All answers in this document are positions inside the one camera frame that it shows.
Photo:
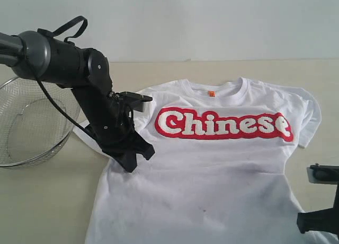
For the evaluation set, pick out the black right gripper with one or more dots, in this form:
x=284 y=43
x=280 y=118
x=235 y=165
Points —
x=322 y=220

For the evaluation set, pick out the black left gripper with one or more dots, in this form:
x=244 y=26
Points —
x=112 y=127

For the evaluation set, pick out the white t-shirt red lettering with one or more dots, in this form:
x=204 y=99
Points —
x=217 y=175

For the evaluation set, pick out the round metal mesh basket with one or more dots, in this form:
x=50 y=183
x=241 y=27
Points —
x=32 y=129

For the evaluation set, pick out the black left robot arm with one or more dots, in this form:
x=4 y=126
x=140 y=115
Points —
x=39 y=56

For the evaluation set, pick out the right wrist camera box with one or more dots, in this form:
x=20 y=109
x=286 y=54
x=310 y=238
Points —
x=323 y=174

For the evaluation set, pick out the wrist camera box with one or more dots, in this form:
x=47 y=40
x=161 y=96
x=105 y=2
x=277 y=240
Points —
x=323 y=174
x=133 y=101

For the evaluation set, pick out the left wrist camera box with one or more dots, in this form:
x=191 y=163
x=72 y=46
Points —
x=133 y=101

